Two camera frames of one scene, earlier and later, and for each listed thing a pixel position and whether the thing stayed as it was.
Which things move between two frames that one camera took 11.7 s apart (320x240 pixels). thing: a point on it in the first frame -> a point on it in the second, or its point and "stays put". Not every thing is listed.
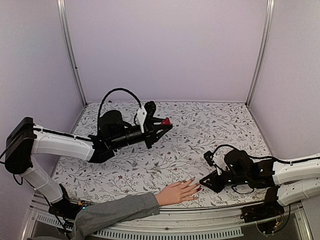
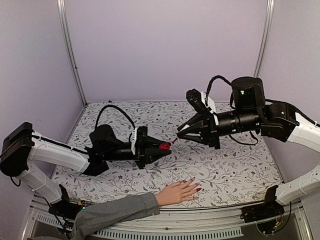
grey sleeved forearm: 91,218 stays put
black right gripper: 216,186 -> 208,132
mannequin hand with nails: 175,193 stays put
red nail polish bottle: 166,122 -> 164,146
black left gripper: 150,131 -> 145,149
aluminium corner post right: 269,12 stays put
